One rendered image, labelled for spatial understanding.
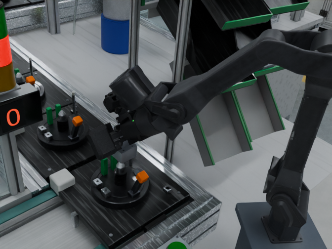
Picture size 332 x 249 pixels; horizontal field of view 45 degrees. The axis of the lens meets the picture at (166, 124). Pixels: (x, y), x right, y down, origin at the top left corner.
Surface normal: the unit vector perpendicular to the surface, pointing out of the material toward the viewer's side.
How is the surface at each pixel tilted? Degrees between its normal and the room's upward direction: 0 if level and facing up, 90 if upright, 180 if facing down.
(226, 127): 45
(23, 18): 90
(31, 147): 0
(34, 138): 0
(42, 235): 0
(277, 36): 22
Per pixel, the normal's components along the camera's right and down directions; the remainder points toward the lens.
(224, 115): 0.43, -0.19
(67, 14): 0.67, 0.48
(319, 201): 0.08, -0.81
